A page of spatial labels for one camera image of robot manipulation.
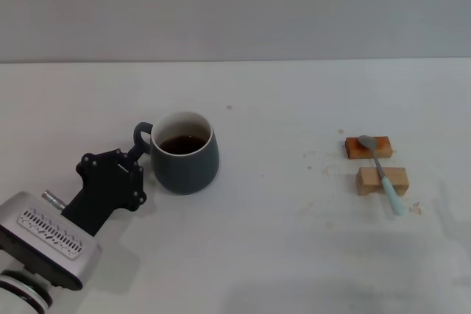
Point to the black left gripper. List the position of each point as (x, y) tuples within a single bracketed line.
[(103, 196)]

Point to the dark grey ceramic cup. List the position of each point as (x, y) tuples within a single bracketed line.
[(184, 172)]

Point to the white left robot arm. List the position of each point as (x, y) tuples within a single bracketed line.
[(18, 295)]

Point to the dark brown coffee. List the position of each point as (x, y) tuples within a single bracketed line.
[(183, 145)]

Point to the light wooden notched block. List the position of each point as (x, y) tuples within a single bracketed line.
[(368, 178)]

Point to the reddish brown wooden block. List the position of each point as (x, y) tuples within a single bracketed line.
[(382, 148)]

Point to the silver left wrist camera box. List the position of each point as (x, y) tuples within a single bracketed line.
[(48, 233)]

